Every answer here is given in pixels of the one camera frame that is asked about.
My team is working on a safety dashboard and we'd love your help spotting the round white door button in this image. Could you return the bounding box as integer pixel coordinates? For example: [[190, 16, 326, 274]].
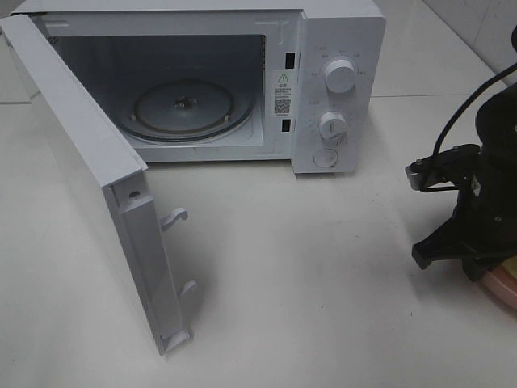
[[313, 149, 338, 168]]

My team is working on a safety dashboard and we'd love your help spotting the glass microwave turntable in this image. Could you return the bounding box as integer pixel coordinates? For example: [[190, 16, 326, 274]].
[[121, 78, 256, 142]]

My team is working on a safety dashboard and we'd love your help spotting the upper white microwave knob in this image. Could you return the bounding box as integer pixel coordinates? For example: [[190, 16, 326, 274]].
[[324, 58, 357, 94]]

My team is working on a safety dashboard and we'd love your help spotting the lower white microwave knob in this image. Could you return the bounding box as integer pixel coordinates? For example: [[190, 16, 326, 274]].
[[318, 112, 347, 141]]

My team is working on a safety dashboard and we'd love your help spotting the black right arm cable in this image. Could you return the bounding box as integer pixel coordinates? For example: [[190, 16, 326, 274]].
[[418, 62, 517, 193]]

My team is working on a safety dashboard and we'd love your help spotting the warning label sticker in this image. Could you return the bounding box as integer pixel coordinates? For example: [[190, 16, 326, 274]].
[[271, 69, 297, 117]]

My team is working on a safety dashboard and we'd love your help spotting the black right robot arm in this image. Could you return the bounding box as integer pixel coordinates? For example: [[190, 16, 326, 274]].
[[406, 86, 516, 281]]

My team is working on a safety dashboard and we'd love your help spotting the white microwave knob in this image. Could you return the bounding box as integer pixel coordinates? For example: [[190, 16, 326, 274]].
[[318, 112, 347, 141], [324, 58, 357, 94]]

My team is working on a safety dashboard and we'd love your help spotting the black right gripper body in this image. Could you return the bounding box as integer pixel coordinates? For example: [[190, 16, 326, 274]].
[[452, 161, 516, 259]]

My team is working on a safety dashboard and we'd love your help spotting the white microwave oven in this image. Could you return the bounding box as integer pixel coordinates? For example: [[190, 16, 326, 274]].
[[1, 1, 386, 180]]

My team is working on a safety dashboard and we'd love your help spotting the pink round plate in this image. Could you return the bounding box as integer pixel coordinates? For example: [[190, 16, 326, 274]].
[[481, 256, 517, 310]]

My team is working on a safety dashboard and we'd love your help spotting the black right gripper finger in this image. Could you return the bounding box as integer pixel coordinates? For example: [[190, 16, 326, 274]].
[[462, 255, 501, 282], [411, 221, 464, 269]]

